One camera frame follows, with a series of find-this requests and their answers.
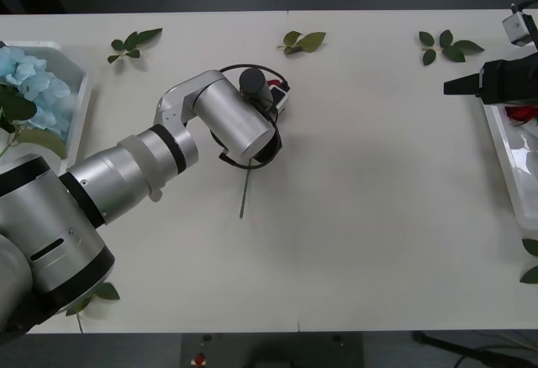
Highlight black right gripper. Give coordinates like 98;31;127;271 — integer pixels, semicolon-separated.
443;57;538;107

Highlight red rose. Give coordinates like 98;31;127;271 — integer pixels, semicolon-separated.
239;77;287;220
504;106;538;129

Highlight loose twig, five green leaves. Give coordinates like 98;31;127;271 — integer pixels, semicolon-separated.
419;29;486;66

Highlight shallow white box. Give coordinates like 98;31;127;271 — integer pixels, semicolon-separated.
478;44;538;231
0;39;92;166

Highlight loose twig, broad green leaves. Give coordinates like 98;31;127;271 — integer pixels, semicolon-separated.
277;30;328;56

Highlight black stand leg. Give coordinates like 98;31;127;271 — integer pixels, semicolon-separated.
411;329;538;368

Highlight loose twig, four green leaves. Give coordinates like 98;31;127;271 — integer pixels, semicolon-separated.
107;27;164;65

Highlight loose twig, two green leaves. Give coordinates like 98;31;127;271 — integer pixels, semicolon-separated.
66;281;122;334

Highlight right arm wrist camera box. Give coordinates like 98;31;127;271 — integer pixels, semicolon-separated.
502;10;534;46

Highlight arm wrist camera box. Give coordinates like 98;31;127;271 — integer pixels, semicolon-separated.
268;83;292;112
502;10;534;46

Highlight left arm wrist camera box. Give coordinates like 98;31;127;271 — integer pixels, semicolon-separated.
268;83;292;112

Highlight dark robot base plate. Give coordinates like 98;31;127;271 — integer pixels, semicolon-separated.
180;333;365;368

